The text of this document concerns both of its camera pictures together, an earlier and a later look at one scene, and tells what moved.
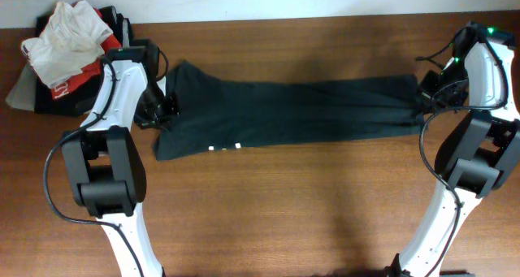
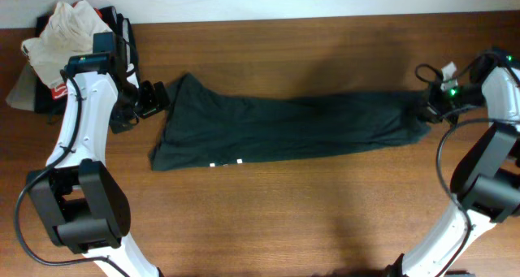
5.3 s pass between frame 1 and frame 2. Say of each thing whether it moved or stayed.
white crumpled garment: stayed
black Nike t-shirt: moved
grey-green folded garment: stayed
